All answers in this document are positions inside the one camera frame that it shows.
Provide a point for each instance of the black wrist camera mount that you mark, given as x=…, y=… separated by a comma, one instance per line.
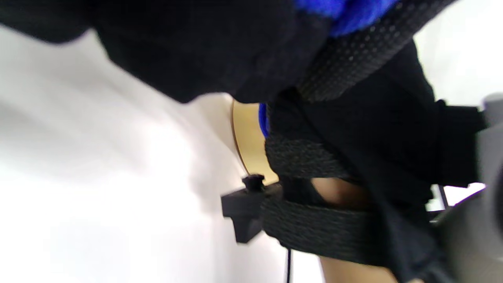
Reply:
x=243, y=212

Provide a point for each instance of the person's right hand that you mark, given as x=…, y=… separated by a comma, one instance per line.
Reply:
x=373, y=129

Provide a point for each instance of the person's left hand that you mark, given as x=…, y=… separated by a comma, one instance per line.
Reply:
x=196, y=47

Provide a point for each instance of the yellow plastic basin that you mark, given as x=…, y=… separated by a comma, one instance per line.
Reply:
x=251, y=141

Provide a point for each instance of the person's right forearm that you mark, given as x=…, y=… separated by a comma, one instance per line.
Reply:
x=342, y=192

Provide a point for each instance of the blue rectangular towel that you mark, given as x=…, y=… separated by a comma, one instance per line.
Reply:
x=349, y=13

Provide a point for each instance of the grey and white controller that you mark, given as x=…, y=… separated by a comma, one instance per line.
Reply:
x=471, y=243

